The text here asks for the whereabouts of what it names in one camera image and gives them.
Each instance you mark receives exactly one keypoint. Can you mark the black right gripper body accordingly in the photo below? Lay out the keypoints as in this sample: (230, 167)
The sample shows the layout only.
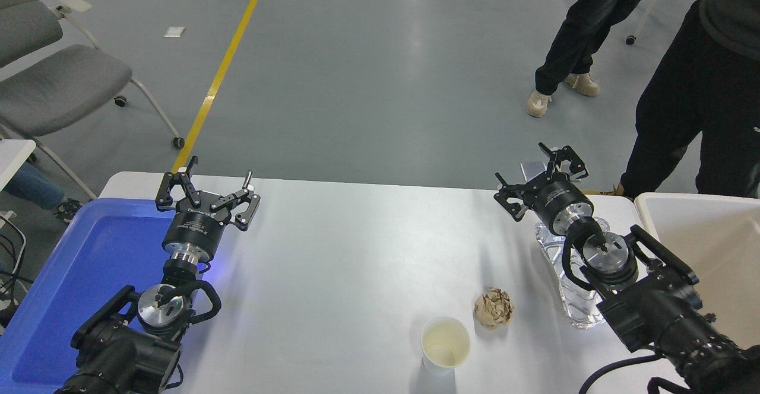
(561, 201)

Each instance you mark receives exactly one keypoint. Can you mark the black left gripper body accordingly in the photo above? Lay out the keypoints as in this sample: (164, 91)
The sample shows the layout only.
(195, 231)

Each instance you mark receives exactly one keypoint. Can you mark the white paper cup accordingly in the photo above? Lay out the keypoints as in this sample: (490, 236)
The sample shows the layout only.
(445, 343)

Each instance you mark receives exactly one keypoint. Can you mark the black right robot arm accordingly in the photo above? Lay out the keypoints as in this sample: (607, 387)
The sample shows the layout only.
(653, 317)

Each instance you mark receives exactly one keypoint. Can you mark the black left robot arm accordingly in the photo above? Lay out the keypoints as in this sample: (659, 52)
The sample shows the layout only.
(119, 352)

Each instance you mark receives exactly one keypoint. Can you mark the silver floor plate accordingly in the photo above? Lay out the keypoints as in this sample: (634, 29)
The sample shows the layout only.
(530, 170)

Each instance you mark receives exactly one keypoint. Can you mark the blue plastic tray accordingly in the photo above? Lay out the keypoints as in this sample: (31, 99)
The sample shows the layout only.
(89, 251)

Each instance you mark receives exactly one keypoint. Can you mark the silver foil tray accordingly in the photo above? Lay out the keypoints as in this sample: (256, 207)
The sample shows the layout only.
(579, 310)

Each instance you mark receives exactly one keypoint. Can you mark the crumpled tan paper ball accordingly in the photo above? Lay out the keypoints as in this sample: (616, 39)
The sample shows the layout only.
(494, 308)

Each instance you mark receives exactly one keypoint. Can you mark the person with pale shoes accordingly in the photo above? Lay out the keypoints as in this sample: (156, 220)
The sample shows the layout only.
(585, 20)

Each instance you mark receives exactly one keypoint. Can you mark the seated person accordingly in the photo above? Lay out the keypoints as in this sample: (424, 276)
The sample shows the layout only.
(32, 186)

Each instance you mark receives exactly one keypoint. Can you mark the person with tan boots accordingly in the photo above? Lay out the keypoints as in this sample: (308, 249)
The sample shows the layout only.
(700, 97)

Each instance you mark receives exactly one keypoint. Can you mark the white paper scrap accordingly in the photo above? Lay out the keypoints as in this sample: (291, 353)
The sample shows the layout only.
(174, 32)

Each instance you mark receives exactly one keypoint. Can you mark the large pale bin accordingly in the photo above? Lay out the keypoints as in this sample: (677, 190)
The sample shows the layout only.
(712, 245)

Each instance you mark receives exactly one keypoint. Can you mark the grey office chair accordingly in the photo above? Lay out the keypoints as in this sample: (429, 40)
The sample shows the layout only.
(59, 85)

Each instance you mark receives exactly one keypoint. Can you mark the small white table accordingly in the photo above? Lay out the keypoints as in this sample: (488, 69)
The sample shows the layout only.
(12, 156)

